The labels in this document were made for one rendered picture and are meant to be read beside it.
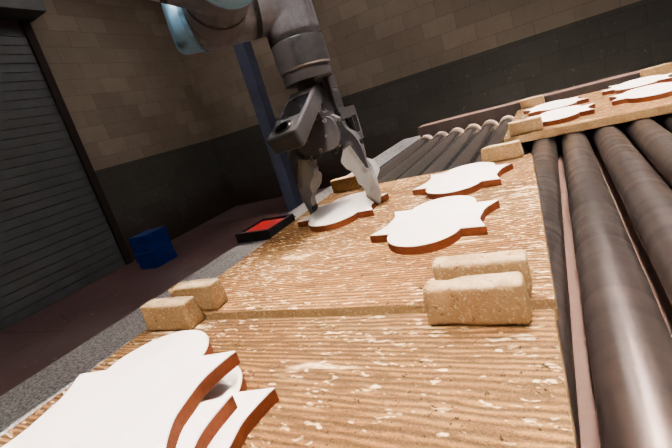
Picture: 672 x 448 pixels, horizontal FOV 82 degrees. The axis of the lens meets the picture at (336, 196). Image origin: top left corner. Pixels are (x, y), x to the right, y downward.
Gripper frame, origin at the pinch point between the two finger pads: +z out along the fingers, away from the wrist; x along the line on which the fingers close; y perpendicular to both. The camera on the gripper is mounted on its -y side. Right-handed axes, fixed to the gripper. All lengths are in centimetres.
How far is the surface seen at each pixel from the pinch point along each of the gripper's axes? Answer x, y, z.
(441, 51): 58, 478, -58
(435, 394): -20.0, -33.5, 2.1
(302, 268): -2.9, -17.6, 1.3
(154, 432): -8.8, -40.2, -0.8
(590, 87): -41, 80, 0
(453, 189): -16.2, -0.4, 0.4
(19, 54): 458, 228, -194
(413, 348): -18.1, -30.1, 2.0
